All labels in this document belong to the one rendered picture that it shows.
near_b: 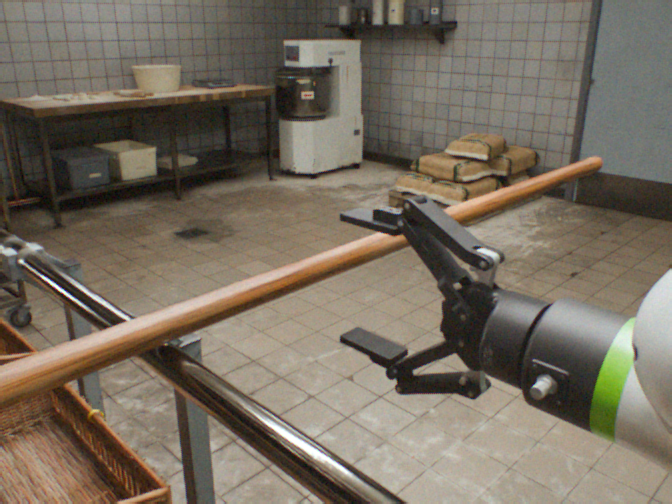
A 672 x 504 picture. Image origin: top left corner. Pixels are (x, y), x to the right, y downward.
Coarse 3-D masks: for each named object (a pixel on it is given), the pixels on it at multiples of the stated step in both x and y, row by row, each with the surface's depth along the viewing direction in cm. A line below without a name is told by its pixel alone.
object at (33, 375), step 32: (512, 192) 93; (320, 256) 65; (352, 256) 68; (224, 288) 57; (256, 288) 58; (288, 288) 61; (160, 320) 51; (192, 320) 53; (64, 352) 46; (96, 352) 47; (128, 352) 49; (0, 384) 42; (32, 384) 44
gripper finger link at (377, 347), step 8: (360, 328) 65; (344, 336) 63; (352, 336) 63; (360, 336) 63; (368, 336) 63; (376, 336) 63; (352, 344) 62; (360, 344) 61; (368, 344) 61; (376, 344) 61; (384, 344) 61; (392, 344) 61; (368, 352) 61; (376, 352) 60; (384, 352) 60; (392, 352) 60; (400, 352) 60; (384, 360) 59; (392, 360) 59
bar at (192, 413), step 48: (0, 240) 80; (48, 288) 69; (192, 336) 100; (96, 384) 142; (192, 384) 48; (192, 432) 104; (240, 432) 44; (288, 432) 42; (192, 480) 108; (336, 480) 38
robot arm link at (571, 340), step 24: (552, 312) 45; (576, 312) 44; (600, 312) 44; (552, 336) 43; (576, 336) 43; (600, 336) 42; (528, 360) 44; (552, 360) 43; (576, 360) 42; (600, 360) 41; (528, 384) 44; (552, 384) 43; (576, 384) 42; (552, 408) 44; (576, 408) 42
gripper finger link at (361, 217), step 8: (360, 208) 60; (344, 216) 58; (352, 216) 57; (360, 216) 57; (368, 216) 57; (360, 224) 57; (368, 224) 56; (376, 224) 55; (384, 224) 55; (384, 232) 55; (392, 232) 54; (400, 232) 55
